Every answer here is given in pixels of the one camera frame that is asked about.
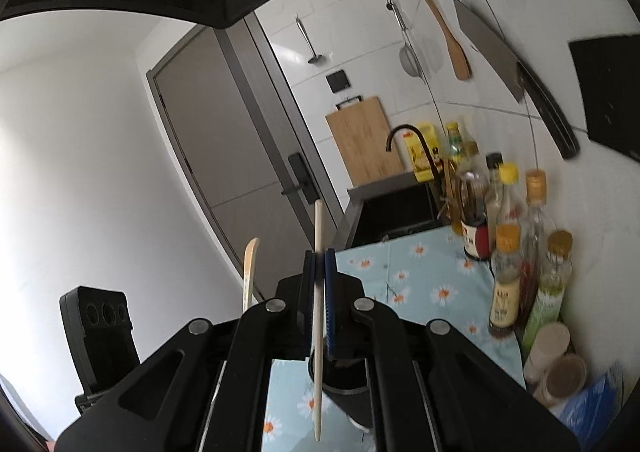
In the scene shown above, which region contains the small black wall panel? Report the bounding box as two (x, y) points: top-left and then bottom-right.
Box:
(325, 70), (351, 93)

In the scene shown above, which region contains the black wall socket panel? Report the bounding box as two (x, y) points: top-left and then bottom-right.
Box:
(569, 33), (640, 157)

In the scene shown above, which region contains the blue daisy tablecloth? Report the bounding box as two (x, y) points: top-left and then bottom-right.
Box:
(260, 224), (528, 452)

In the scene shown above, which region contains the dark curved faucet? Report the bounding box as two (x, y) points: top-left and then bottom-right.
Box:
(385, 124), (443, 183)

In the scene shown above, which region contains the black utensil holder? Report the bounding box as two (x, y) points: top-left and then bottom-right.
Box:
(305, 352), (373, 433)

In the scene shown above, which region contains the brown lid spice jar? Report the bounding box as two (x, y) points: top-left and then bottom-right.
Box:
(532, 353), (590, 408)

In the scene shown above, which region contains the blue white salt bag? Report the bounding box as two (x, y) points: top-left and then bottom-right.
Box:
(555, 362), (628, 443)

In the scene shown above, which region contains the wooden spatula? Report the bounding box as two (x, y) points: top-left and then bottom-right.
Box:
(387, 0), (473, 81)

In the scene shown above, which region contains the white lid spice jar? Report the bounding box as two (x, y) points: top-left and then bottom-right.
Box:
(522, 323), (572, 383)

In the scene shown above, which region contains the yellow detergent bottle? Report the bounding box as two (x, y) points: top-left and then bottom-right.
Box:
(404, 123), (442, 183)

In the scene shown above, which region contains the red label soy sauce bottle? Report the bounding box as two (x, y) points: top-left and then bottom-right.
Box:
(452, 172), (493, 263)

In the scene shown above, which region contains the black cap vinegar bottle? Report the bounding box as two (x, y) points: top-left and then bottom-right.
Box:
(484, 152), (506, 233)

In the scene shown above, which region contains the small yellow cap bottle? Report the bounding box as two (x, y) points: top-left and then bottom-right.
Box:
(495, 163), (526, 237)

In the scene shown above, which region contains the steel cleaver black handle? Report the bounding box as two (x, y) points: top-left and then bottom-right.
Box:
(452, 0), (581, 161)

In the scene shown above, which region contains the black kitchen sink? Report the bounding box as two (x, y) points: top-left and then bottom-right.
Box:
(350, 182), (446, 247)

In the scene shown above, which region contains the grey door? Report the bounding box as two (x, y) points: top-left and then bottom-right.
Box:
(146, 14), (351, 303)

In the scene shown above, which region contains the metal mesh strainer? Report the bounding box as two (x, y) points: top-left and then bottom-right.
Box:
(386, 2), (433, 80)

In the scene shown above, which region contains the hanging metal ladle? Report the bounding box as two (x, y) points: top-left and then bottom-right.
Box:
(294, 16), (325, 65)

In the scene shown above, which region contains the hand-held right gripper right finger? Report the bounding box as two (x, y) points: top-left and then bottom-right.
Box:
(325, 249), (581, 452)

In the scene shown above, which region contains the yellow cap oil bottle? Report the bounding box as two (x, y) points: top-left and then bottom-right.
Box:
(444, 121), (468, 167)

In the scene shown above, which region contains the tall gold cap bottle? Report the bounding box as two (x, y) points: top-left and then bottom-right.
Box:
(520, 169), (551, 323)

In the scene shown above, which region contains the green label gold cap bottle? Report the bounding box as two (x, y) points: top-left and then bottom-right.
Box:
(522, 230), (574, 348)

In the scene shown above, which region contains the clear gold cap bottle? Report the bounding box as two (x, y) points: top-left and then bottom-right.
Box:
(457, 141), (488, 193)

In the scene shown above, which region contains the beige bear print spoon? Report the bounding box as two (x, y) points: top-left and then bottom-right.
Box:
(241, 238), (261, 320)

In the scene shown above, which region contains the single bamboo chopstick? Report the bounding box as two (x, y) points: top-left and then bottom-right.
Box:
(311, 199), (326, 443)

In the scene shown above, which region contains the orange cap tan label bottle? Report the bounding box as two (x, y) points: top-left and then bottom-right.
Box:
(487, 224), (523, 339)

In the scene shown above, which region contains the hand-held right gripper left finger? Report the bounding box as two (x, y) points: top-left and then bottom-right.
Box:
(55, 252), (321, 452)

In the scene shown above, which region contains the wooden cutting board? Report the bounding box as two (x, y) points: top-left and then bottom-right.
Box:
(325, 94), (405, 189)

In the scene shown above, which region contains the black door handle lock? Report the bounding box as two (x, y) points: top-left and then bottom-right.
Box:
(281, 152), (321, 215)

